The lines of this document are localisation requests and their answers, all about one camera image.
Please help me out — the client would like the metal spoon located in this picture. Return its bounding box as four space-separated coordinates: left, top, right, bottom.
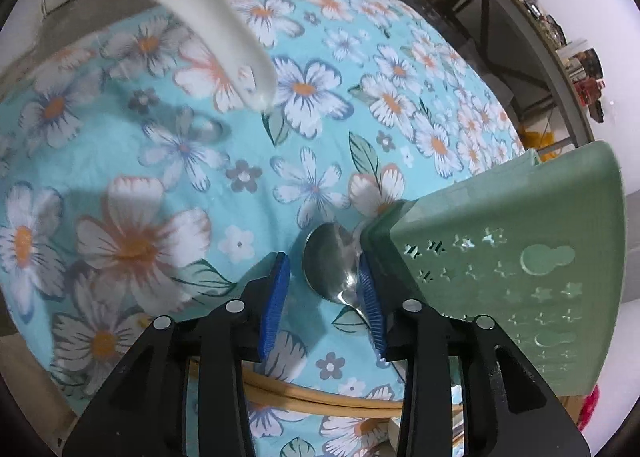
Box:
302 223 384 344

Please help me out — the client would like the wooden chopstick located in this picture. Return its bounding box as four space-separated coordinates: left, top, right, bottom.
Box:
188 359 464 413
244 383 402 419

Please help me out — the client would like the green plastic utensil holder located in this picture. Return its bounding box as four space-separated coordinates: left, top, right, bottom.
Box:
360 142 626 396

